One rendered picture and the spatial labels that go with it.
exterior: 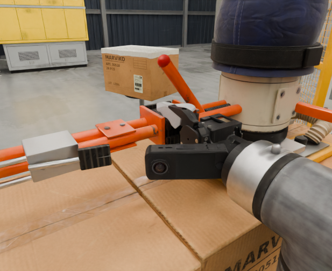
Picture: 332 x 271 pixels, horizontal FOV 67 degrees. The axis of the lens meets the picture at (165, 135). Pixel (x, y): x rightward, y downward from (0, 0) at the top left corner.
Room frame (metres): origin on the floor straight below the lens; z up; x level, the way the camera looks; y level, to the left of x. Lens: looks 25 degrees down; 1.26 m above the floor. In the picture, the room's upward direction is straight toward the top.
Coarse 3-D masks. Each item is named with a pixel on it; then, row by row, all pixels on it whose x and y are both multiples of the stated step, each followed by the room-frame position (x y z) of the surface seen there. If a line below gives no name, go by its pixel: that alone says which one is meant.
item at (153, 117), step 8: (152, 104) 0.49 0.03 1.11; (144, 112) 0.45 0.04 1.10; (152, 112) 0.43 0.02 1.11; (152, 120) 0.42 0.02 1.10; (160, 120) 0.40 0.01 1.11; (168, 120) 0.40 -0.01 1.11; (160, 128) 0.40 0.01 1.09; (168, 128) 0.40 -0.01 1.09; (160, 136) 0.40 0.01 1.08; (168, 136) 0.41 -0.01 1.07; (176, 136) 0.41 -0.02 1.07; (160, 144) 0.40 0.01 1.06
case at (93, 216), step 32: (0, 192) 0.41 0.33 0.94; (32, 192) 0.41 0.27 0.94; (64, 192) 0.41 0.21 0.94; (96, 192) 0.41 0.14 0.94; (128, 192) 0.41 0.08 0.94; (0, 224) 0.33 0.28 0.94; (32, 224) 0.33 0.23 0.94; (64, 224) 0.33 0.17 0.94; (96, 224) 0.33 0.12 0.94; (128, 224) 0.33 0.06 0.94; (160, 224) 0.33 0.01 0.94; (0, 256) 0.26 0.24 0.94; (32, 256) 0.26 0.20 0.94; (64, 256) 0.26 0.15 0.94; (96, 256) 0.26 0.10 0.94; (128, 256) 0.26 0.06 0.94; (160, 256) 0.26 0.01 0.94; (192, 256) 0.26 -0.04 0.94
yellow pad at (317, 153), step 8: (296, 136) 0.56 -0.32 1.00; (304, 144) 0.54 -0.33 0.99; (312, 144) 0.56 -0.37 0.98; (320, 144) 0.56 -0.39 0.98; (328, 144) 0.56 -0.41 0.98; (304, 152) 0.52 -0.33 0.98; (312, 152) 0.52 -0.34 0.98; (320, 152) 0.53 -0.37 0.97; (328, 152) 0.53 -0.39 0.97; (320, 160) 0.51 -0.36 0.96
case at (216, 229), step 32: (288, 128) 0.72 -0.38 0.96; (128, 160) 0.53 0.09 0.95; (160, 192) 0.40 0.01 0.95; (192, 192) 0.40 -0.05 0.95; (224, 192) 0.40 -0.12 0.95; (192, 224) 0.32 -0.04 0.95; (224, 224) 0.32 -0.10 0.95; (256, 224) 0.32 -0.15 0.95; (224, 256) 0.28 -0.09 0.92; (256, 256) 0.33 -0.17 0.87
